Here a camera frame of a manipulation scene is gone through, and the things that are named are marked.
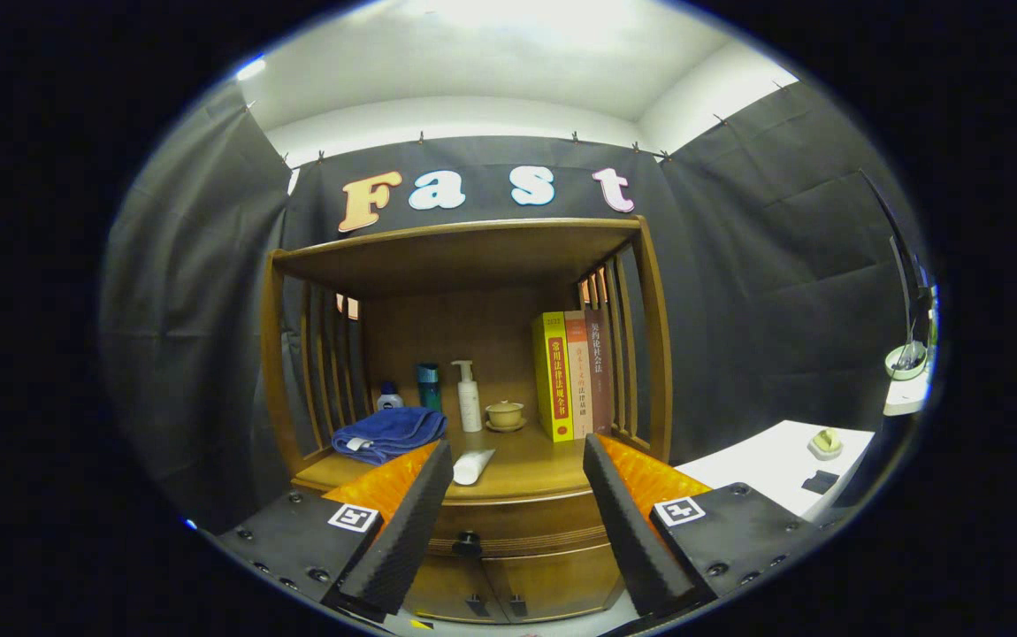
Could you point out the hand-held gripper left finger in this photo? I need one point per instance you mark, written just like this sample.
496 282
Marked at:
402 531

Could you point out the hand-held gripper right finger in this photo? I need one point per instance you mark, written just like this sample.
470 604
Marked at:
630 531

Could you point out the white cleanser tube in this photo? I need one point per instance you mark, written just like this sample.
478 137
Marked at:
471 466

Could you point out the wooden drawer with black knob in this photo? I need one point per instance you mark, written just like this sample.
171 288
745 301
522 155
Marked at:
535 522

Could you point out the wooden cabinet door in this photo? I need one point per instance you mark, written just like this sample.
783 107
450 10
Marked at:
447 588
562 579

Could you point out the wooden countertop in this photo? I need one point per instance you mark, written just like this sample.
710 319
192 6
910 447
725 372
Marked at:
526 469

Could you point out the white side cabinet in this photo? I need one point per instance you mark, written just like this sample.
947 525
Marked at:
756 460

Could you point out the wooden cabinet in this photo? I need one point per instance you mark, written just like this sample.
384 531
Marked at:
455 257

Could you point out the blue folded towel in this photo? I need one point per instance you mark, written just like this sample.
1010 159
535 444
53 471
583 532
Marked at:
393 429

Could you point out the small white blue-capped bottle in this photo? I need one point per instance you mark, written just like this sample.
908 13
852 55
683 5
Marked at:
390 400

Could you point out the white pump bottle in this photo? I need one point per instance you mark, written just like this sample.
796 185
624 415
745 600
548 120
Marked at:
470 407

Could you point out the teal cylindrical bottle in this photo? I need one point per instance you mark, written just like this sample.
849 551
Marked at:
429 389

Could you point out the beige lidded tea cup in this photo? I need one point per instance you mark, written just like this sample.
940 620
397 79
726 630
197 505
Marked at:
506 414

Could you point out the cream and orange book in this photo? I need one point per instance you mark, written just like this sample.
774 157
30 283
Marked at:
579 380

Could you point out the brown book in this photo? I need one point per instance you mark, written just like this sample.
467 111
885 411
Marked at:
599 372

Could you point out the thick yellow book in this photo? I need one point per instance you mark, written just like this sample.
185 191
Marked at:
548 380

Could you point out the pale green tape dispenser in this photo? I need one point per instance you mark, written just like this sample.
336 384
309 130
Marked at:
825 442

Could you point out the green rimmed white bowl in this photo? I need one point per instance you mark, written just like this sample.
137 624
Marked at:
905 363

